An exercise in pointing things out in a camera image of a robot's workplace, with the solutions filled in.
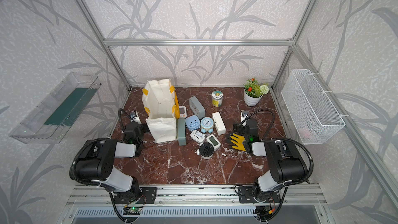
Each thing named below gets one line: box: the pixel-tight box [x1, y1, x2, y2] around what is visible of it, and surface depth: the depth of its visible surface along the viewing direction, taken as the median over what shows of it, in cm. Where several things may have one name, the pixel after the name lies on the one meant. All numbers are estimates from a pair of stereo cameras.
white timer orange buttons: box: [179, 105, 187, 119], surface depth 103 cm
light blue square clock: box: [184, 115, 201, 131], surface depth 98 cm
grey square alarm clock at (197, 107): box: [189, 95, 206, 120], surface depth 101 cm
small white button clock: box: [190, 129, 206, 144], surface depth 93 cm
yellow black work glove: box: [225, 133, 247, 152], surface depth 92 cm
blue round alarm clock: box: [200, 116, 215, 134], surface depth 97 cm
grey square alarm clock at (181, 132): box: [177, 117, 187, 147], surface depth 88 cm
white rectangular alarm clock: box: [211, 111, 226, 136], surface depth 96 cm
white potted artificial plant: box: [243, 77, 270, 107], surface depth 101 cm
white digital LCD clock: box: [206, 133, 222, 151], surface depth 91 cm
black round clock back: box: [196, 142, 215, 160], surface depth 86 cm
